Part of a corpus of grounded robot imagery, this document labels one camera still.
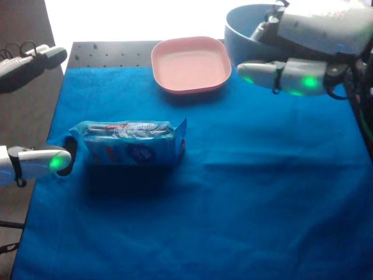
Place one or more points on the light blue bowl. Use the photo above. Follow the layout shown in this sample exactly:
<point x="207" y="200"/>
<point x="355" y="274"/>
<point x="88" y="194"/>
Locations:
<point x="242" y="38"/>

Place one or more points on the pink square plate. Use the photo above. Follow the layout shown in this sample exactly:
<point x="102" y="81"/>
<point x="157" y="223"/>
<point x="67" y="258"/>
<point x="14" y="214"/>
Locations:
<point x="189" y="65"/>

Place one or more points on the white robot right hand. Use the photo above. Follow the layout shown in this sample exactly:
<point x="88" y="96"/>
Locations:
<point x="320" y="26"/>

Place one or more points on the blue plastic snack package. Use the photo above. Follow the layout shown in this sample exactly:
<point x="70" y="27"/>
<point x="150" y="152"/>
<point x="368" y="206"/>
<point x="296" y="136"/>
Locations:
<point x="131" y="146"/>

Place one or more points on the blue table cloth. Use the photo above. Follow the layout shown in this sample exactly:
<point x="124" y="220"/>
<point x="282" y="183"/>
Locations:
<point x="186" y="218"/>

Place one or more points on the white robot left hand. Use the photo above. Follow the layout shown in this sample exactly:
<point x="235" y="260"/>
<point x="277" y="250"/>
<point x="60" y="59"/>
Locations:
<point x="38" y="161"/>

